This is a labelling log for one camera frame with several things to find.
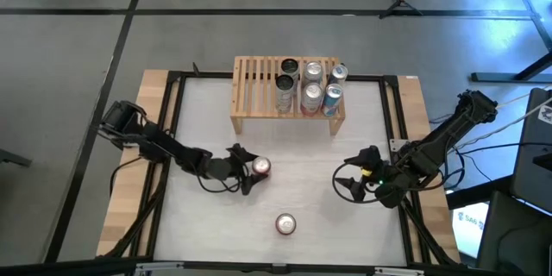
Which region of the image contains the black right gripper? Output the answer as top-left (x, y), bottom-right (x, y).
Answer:
top-left (334, 146), bottom-right (389, 203)

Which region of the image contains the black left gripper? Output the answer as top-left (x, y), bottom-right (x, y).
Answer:
top-left (217, 143), bottom-right (269, 197)

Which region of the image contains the red beverage can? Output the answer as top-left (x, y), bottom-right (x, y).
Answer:
top-left (251, 155), bottom-right (273, 179)

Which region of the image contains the silver can with black top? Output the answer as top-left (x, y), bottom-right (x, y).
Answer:
top-left (279, 58), bottom-right (301, 96)
top-left (274, 73), bottom-right (297, 115)

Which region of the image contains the pink white beverage can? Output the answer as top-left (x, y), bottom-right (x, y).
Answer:
top-left (303, 60), bottom-right (324, 90)
top-left (299, 82), bottom-right (324, 117)

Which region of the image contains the wooden slatted shelf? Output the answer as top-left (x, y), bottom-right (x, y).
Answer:
top-left (229, 54), bottom-right (347, 137)

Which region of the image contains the red blue Fanta can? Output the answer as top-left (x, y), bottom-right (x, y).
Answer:
top-left (274, 212), bottom-right (298, 237)

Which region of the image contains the blue slim can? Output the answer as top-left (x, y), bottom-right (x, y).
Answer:
top-left (321, 82), bottom-right (345, 117)
top-left (328, 63), bottom-right (349, 87)

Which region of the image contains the black crossbar with silver brackets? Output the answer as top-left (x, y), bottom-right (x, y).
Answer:
top-left (0, 256), bottom-right (510, 276)

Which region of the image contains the black desk beam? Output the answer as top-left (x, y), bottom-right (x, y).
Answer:
top-left (446, 176), bottom-right (514, 208)

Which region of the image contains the white SA6 labelled box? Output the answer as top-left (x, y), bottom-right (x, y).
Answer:
top-left (450, 201), bottom-right (491, 260)

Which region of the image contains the dark desk foot bar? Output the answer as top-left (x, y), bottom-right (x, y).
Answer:
top-left (470, 51), bottom-right (552, 84)

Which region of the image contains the dark office chair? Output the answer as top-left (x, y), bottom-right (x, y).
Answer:
top-left (476, 190), bottom-right (552, 276)

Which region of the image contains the dark grey computer tower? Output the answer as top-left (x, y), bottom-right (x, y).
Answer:
top-left (511, 87), bottom-right (552, 215)

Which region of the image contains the grey floor foot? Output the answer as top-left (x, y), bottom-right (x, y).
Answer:
top-left (0, 148), bottom-right (34, 168)

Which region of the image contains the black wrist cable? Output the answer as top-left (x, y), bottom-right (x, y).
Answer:
top-left (196, 172), bottom-right (247, 194)
top-left (330, 161), bottom-right (445, 204)

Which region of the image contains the black cable harness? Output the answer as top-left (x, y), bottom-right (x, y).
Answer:
top-left (103, 176), bottom-right (167, 260)
top-left (396, 193), bottom-right (461, 267)

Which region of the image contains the black table frame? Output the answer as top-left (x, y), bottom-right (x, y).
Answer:
top-left (129, 70), bottom-right (462, 268)

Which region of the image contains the black base cable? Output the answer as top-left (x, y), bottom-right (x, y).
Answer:
top-left (109, 156), bottom-right (146, 198)

